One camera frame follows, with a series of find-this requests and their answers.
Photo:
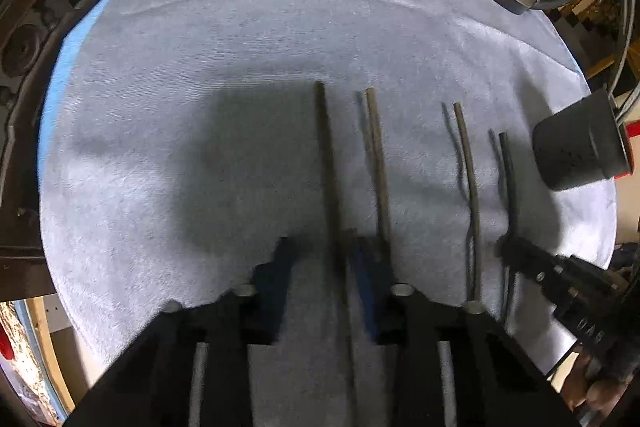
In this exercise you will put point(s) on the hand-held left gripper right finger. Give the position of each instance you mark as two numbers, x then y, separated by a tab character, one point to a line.
365	292

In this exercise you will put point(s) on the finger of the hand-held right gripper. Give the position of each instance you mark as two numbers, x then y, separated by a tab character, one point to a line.
532	263

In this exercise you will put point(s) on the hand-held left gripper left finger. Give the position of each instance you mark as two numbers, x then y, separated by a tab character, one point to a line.
280	282

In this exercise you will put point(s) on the grey metal chopstick holder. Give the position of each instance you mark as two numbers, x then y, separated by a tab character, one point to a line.
575	147

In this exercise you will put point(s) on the person's right hand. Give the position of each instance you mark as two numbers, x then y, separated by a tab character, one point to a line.
595	392

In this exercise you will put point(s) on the red plastic stool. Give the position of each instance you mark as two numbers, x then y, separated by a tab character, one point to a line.
632	129

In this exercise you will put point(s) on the grey towel cloth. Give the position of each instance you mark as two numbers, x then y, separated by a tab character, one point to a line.
200	57

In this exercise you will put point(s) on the light blue table cover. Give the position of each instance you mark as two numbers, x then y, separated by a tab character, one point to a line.
65	72

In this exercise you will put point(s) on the carved dark wooden chair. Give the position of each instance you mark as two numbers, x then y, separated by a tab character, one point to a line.
40	32

